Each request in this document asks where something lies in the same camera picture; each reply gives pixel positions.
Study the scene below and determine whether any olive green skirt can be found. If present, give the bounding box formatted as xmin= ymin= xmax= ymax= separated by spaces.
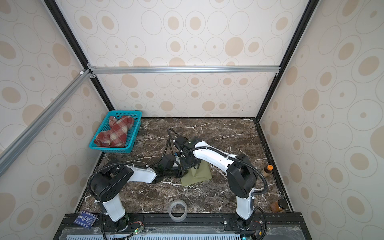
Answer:
xmin=181 ymin=161 xmax=212 ymax=187

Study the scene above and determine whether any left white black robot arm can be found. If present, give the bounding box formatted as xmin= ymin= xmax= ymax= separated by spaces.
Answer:
xmin=87 ymin=160 xmax=189 ymax=224

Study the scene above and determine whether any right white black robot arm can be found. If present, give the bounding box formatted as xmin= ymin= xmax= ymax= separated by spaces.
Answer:
xmin=174 ymin=138 xmax=268 ymax=230

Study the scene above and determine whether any clear tape roll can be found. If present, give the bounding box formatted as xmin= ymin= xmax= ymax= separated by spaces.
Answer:
xmin=168 ymin=200 xmax=188 ymax=223

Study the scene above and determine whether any red plaid skirt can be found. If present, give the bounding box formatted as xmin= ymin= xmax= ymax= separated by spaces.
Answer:
xmin=93 ymin=116 xmax=135 ymax=148

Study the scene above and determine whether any teal plastic basket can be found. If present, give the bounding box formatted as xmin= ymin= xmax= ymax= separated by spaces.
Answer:
xmin=89 ymin=110 xmax=142 ymax=153

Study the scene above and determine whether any brown bottle orange cap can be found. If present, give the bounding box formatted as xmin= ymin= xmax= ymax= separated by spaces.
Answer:
xmin=262 ymin=165 xmax=274 ymax=178

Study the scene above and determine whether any brown jar black lid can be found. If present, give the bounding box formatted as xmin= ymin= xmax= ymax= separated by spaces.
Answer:
xmin=270 ymin=199 xmax=289 ymax=213

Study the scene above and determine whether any blue card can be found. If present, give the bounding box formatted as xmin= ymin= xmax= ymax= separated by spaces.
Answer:
xmin=74 ymin=211 xmax=98 ymax=229

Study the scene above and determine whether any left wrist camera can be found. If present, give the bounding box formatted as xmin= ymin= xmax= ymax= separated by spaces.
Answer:
xmin=156 ymin=154 xmax=180 ymax=172

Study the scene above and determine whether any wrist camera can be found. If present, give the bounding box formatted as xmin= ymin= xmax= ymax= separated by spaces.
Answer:
xmin=173 ymin=136 xmax=188 ymax=150
xmin=156 ymin=154 xmax=180 ymax=172

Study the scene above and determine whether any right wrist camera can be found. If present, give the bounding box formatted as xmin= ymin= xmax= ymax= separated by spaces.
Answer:
xmin=173 ymin=136 xmax=188 ymax=150

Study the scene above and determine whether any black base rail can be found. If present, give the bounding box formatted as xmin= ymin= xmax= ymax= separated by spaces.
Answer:
xmin=54 ymin=213 xmax=312 ymax=240

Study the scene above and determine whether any horizontal aluminium rail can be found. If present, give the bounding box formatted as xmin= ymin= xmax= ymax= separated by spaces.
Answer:
xmin=91 ymin=66 xmax=280 ymax=74

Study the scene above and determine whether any left slanted aluminium rail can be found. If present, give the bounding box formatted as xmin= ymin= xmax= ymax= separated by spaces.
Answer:
xmin=1 ymin=70 xmax=91 ymax=175

